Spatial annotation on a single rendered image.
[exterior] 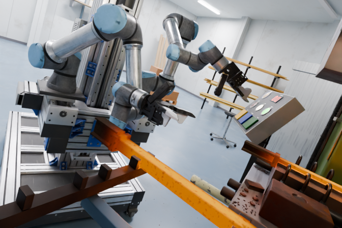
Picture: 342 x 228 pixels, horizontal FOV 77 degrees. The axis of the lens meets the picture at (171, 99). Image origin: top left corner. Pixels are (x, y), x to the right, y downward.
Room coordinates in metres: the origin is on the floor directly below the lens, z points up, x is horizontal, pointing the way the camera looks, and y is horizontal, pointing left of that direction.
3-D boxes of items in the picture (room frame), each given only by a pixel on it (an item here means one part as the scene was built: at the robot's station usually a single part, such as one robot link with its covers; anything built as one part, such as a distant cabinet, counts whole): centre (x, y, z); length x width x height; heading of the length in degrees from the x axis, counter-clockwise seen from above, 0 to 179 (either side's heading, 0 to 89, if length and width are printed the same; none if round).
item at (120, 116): (0.90, 0.18, 0.88); 0.11 x 0.08 x 0.11; 161
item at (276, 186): (0.44, -0.34, 0.95); 0.12 x 0.09 x 0.07; 63
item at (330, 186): (0.49, -0.42, 0.99); 0.04 x 0.01 x 0.06; 153
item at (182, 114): (0.82, -0.07, 0.98); 0.09 x 0.03 x 0.06; 99
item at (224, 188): (0.57, -0.24, 0.87); 0.04 x 0.03 x 0.03; 63
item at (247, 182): (0.56, -0.30, 0.92); 0.04 x 0.03 x 0.01; 94
